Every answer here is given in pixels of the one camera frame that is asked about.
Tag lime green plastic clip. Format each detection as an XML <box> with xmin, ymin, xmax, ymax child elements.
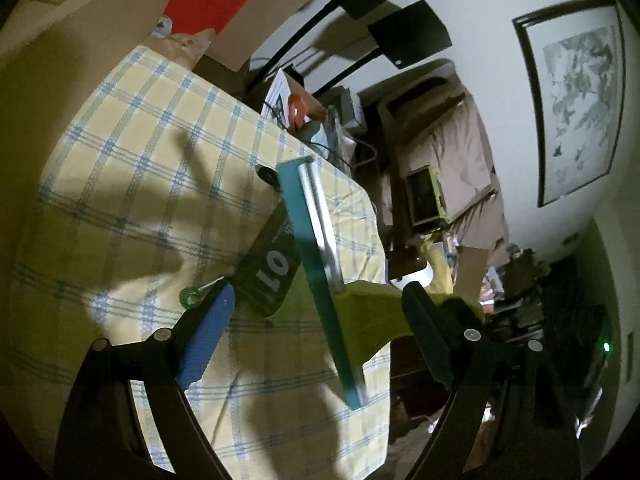
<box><xmin>268</xmin><ymin>269</ymin><xmax>455</xmax><ymax>365</ymax></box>

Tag dark resistance band pouch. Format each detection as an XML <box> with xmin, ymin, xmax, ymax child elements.
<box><xmin>232</xmin><ymin>202</ymin><xmax>300</xmax><ymax>318</ymax></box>

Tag teal bar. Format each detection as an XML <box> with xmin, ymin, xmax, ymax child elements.
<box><xmin>277</xmin><ymin>156</ymin><xmax>368</xmax><ymax>411</ymax></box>

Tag green framed small device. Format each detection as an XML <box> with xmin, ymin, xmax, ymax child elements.
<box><xmin>402</xmin><ymin>166</ymin><xmax>449</xmax><ymax>233</ymax></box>

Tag yellow blue plaid tablecloth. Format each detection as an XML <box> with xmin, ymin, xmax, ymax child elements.
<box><xmin>1</xmin><ymin>47</ymin><xmax>390</xmax><ymax>479</ymax></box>

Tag brown covered sofa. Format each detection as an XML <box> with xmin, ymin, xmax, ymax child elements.
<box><xmin>362</xmin><ymin>58</ymin><xmax>509</xmax><ymax>278</ymax></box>

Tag framed ink painting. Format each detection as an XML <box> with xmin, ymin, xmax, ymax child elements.
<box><xmin>513</xmin><ymin>0</ymin><xmax>626</xmax><ymax>208</ymax></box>

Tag white printed paper sheet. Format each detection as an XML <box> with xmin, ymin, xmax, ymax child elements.
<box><xmin>260</xmin><ymin>70</ymin><xmax>292</xmax><ymax>129</ymax></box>

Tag open brown cardboard box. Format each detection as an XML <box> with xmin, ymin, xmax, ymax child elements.
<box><xmin>1</xmin><ymin>0</ymin><xmax>169</xmax><ymax>284</ymax></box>

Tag large brown cardboard box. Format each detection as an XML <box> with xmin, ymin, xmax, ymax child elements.
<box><xmin>205</xmin><ymin>0</ymin><xmax>310</xmax><ymax>72</ymax></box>

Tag black green ribbed handle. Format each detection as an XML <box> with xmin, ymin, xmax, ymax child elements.
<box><xmin>255</xmin><ymin>165</ymin><xmax>281</xmax><ymax>192</ymax></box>

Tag orange handled scissors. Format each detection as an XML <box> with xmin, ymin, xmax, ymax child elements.
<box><xmin>288</xmin><ymin>93</ymin><xmax>309</xmax><ymax>130</ymax></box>

